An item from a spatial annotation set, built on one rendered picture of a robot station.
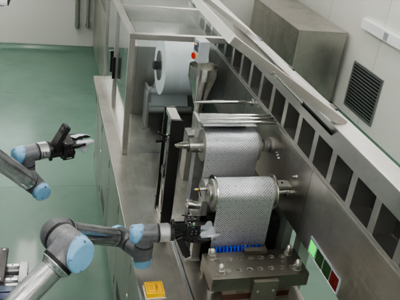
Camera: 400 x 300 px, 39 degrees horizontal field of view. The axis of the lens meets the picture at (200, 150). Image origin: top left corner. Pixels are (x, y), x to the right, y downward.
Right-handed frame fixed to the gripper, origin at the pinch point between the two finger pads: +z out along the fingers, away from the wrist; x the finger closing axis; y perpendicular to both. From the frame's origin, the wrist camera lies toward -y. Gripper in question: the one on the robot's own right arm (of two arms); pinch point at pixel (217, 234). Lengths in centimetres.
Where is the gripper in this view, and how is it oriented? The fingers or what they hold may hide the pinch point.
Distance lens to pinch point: 230.1
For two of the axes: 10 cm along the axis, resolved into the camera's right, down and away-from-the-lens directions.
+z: 9.6, 0.0, 2.7
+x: -2.4, -4.7, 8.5
